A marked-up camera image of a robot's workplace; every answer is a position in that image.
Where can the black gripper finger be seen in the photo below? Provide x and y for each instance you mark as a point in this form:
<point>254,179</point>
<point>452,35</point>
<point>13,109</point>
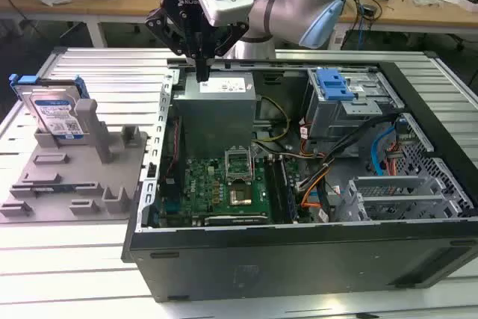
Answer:
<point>231,37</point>
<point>164,29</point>

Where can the hard disk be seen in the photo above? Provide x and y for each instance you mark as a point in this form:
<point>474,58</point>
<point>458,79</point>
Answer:
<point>56,113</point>

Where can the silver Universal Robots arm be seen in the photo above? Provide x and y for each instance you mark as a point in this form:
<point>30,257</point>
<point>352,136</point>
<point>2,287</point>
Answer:
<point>291,9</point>

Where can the grey metal disk bay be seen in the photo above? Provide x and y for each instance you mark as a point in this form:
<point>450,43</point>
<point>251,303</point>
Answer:
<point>392,203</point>

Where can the wooden desk with white legs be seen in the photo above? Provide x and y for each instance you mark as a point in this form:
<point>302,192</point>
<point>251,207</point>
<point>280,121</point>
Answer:
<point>93,1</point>

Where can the grey power supply unit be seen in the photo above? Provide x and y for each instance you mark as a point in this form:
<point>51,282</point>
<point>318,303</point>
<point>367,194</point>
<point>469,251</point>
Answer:
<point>213,121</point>

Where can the blue plastic cage latch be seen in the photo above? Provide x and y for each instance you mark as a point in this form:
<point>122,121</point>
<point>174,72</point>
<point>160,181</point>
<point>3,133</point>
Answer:
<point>332,85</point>

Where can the grey drive cage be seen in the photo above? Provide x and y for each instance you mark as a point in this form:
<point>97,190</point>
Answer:
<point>328,117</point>

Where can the green motherboard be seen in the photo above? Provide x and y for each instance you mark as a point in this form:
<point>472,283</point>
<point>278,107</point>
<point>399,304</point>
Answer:
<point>201,184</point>

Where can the black RAM slot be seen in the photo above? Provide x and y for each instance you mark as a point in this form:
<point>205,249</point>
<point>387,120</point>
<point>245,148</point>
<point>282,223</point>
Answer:
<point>281,192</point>
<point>272,188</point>

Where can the CPU socket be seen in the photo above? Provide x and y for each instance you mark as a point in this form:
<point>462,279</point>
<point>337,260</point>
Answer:
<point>241,195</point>

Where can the grey parts rack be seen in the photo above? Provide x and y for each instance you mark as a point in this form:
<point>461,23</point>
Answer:
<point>74,173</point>

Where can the installed RAM stick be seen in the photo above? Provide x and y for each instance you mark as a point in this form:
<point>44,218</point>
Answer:
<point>291,195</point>

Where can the wooden desk with clutter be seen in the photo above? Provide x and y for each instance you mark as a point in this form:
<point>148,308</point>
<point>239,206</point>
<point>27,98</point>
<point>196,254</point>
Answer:
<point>403,12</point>

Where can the black graphics card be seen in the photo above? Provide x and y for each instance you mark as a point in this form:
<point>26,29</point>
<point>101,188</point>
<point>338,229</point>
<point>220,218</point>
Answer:
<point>235,220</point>

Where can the black open PC case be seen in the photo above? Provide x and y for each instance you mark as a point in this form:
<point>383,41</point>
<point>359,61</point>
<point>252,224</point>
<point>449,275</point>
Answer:
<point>298,266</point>

